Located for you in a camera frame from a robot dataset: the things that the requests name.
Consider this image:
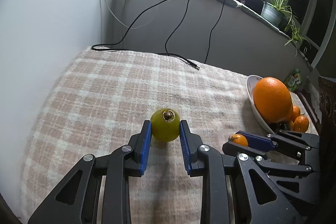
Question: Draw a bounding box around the small tangerine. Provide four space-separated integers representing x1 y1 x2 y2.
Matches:
293 115 309 133
291 105 301 121

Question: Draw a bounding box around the black cable right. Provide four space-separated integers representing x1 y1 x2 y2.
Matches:
203 0 227 64

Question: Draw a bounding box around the large orange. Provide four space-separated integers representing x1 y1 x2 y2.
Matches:
253 77 292 124

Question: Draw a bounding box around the white fruit plate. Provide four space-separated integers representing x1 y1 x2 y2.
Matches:
245 74 287 134

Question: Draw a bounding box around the dark carved wooden furniture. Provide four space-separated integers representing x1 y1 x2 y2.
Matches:
301 76 336 135

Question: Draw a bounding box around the green snack packet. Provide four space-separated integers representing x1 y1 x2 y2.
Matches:
284 68 302 92

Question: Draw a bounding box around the green round fruit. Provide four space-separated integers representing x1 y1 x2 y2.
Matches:
150 108 181 143

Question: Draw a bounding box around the medium orange behind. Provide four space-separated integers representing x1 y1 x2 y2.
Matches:
284 105 293 122

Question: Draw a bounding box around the small tangerine left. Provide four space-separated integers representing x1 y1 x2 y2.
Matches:
291 105 301 121

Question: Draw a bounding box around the pink plaid tablecloth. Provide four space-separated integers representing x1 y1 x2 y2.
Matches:
20 48 267 223

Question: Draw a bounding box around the black cable with plug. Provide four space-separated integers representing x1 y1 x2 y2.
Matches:
91 0 204 71

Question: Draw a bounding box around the small orange kumquat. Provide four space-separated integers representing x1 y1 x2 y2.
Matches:
228 134 248 147

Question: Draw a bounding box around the small tangerine right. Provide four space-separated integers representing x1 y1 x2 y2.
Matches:
293 115 309 133

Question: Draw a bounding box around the potted spider plant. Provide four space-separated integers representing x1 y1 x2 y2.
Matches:
261 0 311 55

